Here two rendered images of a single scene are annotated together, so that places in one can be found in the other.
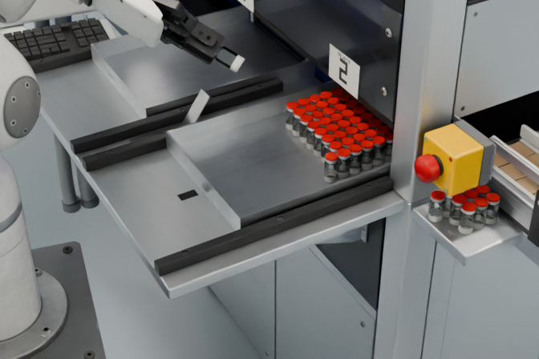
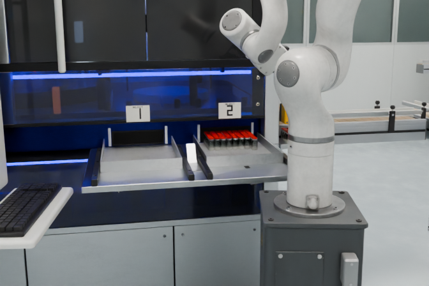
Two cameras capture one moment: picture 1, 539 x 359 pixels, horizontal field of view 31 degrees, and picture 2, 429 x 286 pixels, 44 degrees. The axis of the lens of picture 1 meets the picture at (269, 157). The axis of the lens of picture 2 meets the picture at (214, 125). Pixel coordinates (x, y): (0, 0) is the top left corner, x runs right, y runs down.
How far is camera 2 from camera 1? 192 cm
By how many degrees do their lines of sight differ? 68
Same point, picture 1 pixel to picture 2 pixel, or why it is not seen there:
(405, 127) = (272, 112)
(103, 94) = (141, 173)
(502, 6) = not seen: hidden behind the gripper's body
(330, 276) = (226, 225)
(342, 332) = (239, 248)
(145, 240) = (275, 174)
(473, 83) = not seen: hidden behind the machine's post
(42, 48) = (39, 196)
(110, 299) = not seen: outside the picture
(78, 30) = (31, 188)
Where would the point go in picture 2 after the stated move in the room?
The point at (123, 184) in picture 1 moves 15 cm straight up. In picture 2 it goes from (229, 175) to (229, 127)
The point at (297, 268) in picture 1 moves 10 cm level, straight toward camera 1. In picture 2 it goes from (196, 245) to (220, 249)
